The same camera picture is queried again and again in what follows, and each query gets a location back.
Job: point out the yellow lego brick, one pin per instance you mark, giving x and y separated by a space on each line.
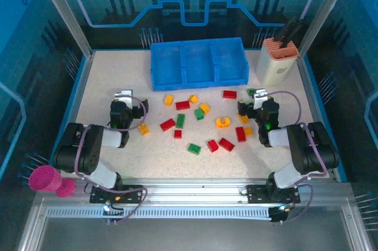
168 99
248 131
204 107
143 129
193 98
242 119

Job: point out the green lego brick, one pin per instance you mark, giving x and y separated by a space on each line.
194 148
180 120
251 91
199 114

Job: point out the round yellow lego piece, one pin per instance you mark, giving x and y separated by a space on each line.
222 122

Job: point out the small red lego brick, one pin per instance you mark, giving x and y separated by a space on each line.
177 133

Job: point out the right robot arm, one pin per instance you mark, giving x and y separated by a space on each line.
313 150

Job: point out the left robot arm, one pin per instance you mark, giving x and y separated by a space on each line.
88 156

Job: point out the beige knife block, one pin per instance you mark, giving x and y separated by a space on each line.
274 68

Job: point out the blue three-compartment bin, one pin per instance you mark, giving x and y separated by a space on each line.
196 65

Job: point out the black controller module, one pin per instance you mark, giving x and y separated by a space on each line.
110 211
277 214

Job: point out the pink goblet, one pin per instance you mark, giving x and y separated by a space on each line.
44 178

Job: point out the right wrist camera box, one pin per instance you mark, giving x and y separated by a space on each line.
260 97

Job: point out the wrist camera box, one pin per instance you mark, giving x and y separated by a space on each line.
260 97
124 94

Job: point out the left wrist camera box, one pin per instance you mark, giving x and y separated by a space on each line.
124 94

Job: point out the blue aluminium table side rail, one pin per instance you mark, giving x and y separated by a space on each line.
74 106
316 100

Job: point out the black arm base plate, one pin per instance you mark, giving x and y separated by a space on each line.
133 193
257 193

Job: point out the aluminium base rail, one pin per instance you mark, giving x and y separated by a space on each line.
195 192

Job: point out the aluminium frame post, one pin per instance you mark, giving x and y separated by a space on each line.
325 11
65 11

